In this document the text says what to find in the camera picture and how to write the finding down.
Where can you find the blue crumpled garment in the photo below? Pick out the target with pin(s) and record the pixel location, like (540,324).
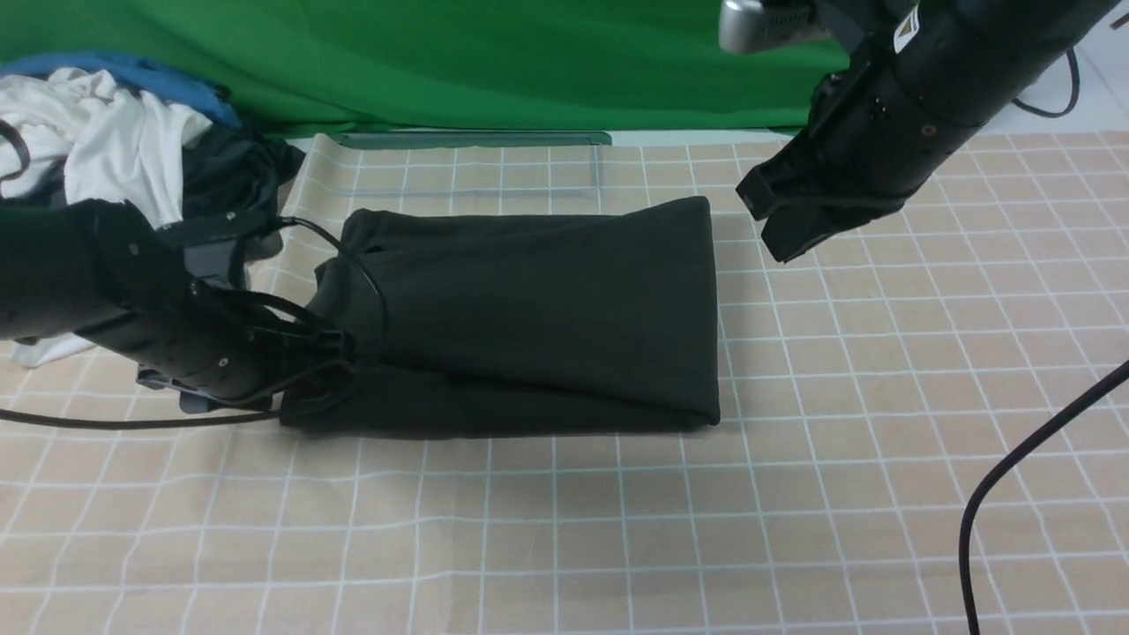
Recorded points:
(167,83)

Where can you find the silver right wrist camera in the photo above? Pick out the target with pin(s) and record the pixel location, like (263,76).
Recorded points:
(750,27)

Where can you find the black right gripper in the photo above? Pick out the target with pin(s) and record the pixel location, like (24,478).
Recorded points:
(878,132)

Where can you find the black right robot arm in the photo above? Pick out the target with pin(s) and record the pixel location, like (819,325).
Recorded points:
(998,48)

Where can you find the dark gray long-sleeve shirt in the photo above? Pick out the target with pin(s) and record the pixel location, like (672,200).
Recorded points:
(526,326)

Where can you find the dark gray crumpled garment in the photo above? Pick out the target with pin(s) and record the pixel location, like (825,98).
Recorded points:
(226,171)

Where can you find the green backdrop cloth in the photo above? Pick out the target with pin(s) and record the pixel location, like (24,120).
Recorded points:
(305,66)

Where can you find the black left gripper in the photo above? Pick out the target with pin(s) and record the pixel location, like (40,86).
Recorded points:
(222,348)

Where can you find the white crumpled garment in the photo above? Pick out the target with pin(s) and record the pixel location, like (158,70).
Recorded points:
(104,140)

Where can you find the beige checkered tablecloth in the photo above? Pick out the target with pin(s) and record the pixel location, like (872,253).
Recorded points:
(866,389)

